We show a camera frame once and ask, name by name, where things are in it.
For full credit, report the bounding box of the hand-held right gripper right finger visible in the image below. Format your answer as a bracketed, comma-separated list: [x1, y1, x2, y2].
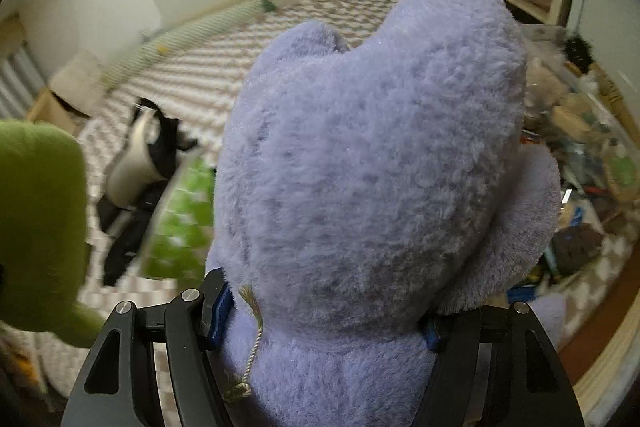
[415, 302, 586, 427]

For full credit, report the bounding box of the black stitched glove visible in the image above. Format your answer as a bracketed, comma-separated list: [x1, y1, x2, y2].
[97, 192, 166, 288]

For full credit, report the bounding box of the green dotted tissue pack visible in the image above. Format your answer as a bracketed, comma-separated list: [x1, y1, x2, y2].
[137, 154, 216, 280]

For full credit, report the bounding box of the clear bin of clutter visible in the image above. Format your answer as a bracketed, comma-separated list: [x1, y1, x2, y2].
[520, 24, 640, 288]

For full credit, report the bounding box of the grey striped curtain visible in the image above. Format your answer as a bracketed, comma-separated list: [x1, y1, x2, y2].
[0, 44, 48, 118]

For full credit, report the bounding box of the green long bolster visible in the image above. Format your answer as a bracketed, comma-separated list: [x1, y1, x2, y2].
[100, 0, 278, 90]

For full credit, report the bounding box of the white fluffy pillow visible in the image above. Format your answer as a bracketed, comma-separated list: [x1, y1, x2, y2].
[50, 52, 108, 112]

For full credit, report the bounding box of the black fuzzy ball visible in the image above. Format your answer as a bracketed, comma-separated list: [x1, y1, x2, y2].
[562, 36, 596, 68]

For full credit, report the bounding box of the green avocado plush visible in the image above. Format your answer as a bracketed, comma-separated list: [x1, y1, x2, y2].
[0, 119, 103, 350]

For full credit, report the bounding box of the wooden bedside shelf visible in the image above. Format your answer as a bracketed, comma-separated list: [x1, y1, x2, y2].
[0, 14, 91, 132]

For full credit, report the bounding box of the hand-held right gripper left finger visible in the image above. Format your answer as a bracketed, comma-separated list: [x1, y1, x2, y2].
[60, 268, 236, 427]

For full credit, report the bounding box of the purple plush toy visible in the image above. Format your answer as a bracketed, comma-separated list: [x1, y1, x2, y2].
[205, 0, 568, 427]

